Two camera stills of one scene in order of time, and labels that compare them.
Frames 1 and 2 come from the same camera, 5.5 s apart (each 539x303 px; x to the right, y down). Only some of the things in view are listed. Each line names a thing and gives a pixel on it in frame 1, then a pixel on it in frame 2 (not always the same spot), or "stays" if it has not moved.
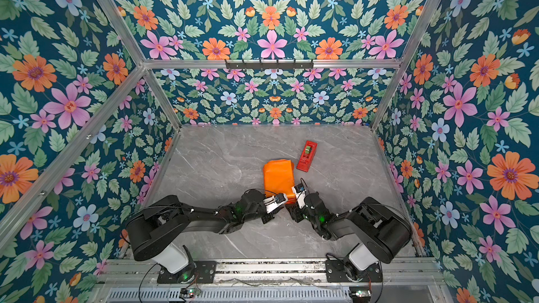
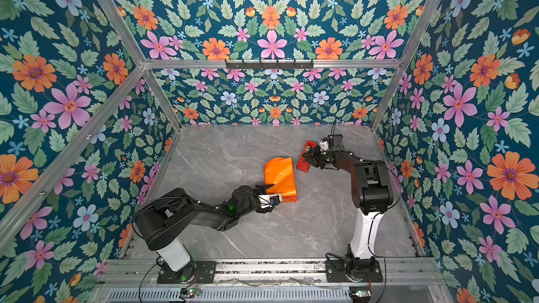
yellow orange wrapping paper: x=279 y=177 stays
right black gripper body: x=304 y=214 -> x=323 y=158
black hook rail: x=269 y=65 stays
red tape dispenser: x=307 y=156 stays
